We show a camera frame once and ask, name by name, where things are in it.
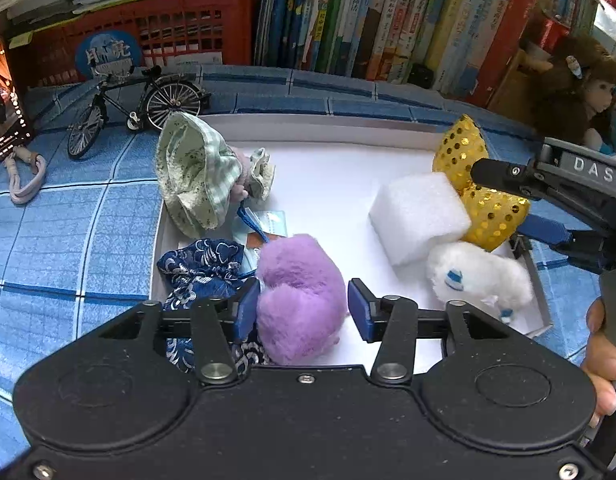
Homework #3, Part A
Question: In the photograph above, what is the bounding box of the blue floral pouch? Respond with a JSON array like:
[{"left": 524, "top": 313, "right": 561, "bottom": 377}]
[{"left": 157, "top": 238, "right": 269, "bottom": 373}]

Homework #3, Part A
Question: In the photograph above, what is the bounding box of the smartphone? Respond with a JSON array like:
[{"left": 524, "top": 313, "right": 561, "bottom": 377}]
[{"left": 0, "top": 36, "right": 34, "bottom": 162}]

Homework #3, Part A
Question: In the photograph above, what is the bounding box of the round blue sticker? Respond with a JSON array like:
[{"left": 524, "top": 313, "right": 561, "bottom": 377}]
[{"left": 75, "top": 32, "right": 144, "bottom": 78}]

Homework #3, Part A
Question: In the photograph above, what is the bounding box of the purple plush toy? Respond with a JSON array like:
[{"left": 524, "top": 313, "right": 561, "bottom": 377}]
[{"left": 256, "top": 233, "right": 347, "bottom": 366}]

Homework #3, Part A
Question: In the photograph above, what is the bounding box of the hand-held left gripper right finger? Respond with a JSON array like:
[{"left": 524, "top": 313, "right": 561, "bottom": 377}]
[{"left": 348, "top": 278, "right": 526, "bottom": 384}]

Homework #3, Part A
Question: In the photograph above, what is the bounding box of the white plush toy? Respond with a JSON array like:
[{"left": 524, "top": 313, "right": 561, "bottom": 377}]
[{"left": 426, "top": 241, "right": 535, "bottom": 326}]

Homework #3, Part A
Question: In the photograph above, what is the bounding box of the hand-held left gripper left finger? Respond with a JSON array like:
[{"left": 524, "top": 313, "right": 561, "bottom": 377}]
[{"left": 82, "top": 278, "right": 262, "bottom": 385}]

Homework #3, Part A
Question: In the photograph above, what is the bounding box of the gold sequin cushion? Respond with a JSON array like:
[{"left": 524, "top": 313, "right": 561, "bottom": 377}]
[{"left": 432, "top": 114, "right": 531, "bottom": 253}]

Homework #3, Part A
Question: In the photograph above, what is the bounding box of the person's right hand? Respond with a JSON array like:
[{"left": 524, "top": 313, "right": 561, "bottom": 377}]
[{"left": 581, "top": 297, "right": 616, "bottom": 428}]

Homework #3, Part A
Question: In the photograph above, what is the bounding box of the blue cat plush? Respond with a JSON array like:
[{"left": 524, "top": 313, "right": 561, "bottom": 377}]
[{"left": 585, "top": 107, "right": 616, "bottom": 158}]

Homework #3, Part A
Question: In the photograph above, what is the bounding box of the white foam block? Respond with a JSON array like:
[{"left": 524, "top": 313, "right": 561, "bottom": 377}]
[{"left": 369, "top": 171, "right": 473, "bottom": 267}]

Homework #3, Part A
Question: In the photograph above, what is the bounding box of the grey strap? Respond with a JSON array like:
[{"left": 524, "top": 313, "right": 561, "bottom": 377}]
[{"left": 6, "top": 146, "right": 47, "bottom": 206}]

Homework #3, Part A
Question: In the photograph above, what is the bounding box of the row of upright books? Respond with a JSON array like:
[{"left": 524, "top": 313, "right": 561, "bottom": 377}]
[{"left": 253, "top": 0, "right": 544, "bottom": 108}]

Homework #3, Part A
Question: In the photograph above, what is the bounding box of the light blue packet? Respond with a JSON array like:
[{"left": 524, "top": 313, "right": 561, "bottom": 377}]
[{"left": 233, "top": 208, "right": 289, "bottom": 271}]

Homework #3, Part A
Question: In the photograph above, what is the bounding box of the blue plaid cloth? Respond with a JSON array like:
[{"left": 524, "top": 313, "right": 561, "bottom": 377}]
[{"left": 0, "top": 62, "right": 616, "bottom": 461}]

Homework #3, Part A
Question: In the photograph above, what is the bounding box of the white cardboard box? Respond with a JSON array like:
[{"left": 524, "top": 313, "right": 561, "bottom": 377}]
[{"left": 150, "top": 114, "right": 554, "bottom": 367}]

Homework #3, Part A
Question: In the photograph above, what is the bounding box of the red plastic basket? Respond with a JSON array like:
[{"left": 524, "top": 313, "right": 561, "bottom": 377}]
[{"left": 10, "top": 0, "right": 261, "bottom": 88}]

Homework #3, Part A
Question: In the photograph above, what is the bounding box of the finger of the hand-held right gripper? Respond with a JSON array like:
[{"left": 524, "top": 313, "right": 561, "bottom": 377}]
[
  {"left": 470, "top": 158, "right": 544, "bottom": 200},
  {"left": 518, "top": 212, "right": 604, "bottom": 273}
]

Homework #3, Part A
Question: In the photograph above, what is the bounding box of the doll with green plaid hat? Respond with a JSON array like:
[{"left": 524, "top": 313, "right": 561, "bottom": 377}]
[{"left": 155, "top": 111, "right": 277, "bottom": 240}]

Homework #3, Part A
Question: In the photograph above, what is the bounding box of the brown monkey doll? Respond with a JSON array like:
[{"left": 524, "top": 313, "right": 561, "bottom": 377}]
[{"left": 530, "top": 35, "right": 616, "bottom": 148}]

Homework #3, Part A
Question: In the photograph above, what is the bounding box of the black model bicycle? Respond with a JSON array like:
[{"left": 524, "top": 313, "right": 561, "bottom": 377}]
[{"left": 68, "top": 65, "right": 212, "bottom": 161}]

